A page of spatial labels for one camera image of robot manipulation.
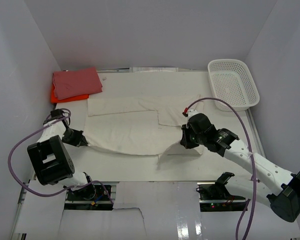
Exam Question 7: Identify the white t shirt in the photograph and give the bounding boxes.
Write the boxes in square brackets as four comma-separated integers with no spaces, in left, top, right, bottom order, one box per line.
[83,94,204,159]

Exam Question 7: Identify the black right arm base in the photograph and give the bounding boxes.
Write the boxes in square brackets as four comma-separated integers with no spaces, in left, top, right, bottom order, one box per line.
[196,182,247,213]

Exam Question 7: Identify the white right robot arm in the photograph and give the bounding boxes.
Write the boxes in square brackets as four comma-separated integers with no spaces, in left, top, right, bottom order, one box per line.
[180,109,300,223]

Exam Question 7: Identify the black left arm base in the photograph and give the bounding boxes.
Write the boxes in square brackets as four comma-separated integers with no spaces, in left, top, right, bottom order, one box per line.
[64,184,115,211]

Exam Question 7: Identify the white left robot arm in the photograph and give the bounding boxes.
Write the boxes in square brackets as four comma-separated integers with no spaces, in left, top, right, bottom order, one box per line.
[27,108,96,200]

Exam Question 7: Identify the folded orange t shirt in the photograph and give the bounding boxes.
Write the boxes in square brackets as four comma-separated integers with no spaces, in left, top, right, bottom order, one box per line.
[50,84,89,104]

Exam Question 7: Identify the folded red t shirt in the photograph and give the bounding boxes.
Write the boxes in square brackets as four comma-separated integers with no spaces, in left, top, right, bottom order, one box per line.
[52,67,103,100]

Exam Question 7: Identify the white perforated plastic basket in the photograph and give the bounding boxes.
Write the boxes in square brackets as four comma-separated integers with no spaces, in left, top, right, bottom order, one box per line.
[207,59,260,112]

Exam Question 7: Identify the papers at table back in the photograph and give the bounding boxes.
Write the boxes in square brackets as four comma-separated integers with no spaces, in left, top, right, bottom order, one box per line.
[129,67,179,73]

